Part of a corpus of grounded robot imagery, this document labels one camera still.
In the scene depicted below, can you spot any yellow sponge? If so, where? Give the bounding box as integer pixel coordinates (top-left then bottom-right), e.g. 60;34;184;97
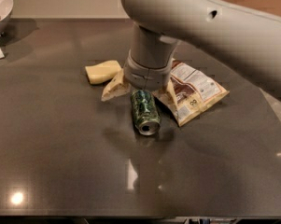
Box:
85;60;121;85

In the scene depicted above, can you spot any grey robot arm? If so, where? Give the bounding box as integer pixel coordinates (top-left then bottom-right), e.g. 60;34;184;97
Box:
120;0;281;102

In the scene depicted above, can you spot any brown and cream snack bag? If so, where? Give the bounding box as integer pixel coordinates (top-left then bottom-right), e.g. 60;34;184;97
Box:
153;59;231;128

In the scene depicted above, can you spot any green soda can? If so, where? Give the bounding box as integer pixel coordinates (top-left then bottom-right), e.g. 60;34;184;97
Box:
131;90;161;136

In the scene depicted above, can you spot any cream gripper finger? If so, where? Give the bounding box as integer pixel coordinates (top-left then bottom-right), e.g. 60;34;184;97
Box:
153;81;177;116
101;69;131;102

